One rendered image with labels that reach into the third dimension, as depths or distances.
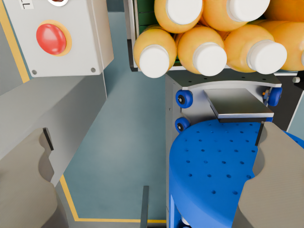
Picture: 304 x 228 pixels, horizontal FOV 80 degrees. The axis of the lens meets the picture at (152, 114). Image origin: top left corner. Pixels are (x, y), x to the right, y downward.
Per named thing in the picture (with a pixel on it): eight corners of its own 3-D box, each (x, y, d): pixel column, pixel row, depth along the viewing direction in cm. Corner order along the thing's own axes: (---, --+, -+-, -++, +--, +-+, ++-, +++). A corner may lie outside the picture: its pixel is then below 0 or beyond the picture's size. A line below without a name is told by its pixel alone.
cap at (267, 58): (283, 50, 25) (292, 53, 23) (261, 74, 26) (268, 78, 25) (263, 34, 24) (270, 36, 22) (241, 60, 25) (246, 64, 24)
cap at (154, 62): (173, 66, 26) (173, 69, 24) (148, 78, 27) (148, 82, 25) (160, 40, 24) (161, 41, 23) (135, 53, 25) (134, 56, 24)
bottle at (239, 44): (244, 32, 40) (303, 46, 24) (223, 60, 43) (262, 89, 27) (219, 14, 39) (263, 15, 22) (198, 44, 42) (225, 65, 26)
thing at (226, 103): (202, 98, 46) (216, 125, 35) (203, 89, 44) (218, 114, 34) (243, 97, 45) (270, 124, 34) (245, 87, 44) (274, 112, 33)
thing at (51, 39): (45, 54, 24) (40, 55, 23) (35, 23, 23) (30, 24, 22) (72, 52, 24) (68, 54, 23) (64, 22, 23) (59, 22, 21)
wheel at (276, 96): (265, 107, 41) (275, 110, 40) (270, 88, 39) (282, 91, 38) (269, 100, 44) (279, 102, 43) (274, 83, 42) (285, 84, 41)
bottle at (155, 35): (176, 48, 42) (187, 71, 26) (149, 62, 44) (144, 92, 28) (163, 17, 39) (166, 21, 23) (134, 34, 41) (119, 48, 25)
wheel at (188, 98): (187, 112, 41) (193, 109, 42) (188, 93, 39) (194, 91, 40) (173, 105, 44) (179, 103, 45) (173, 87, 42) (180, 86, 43)
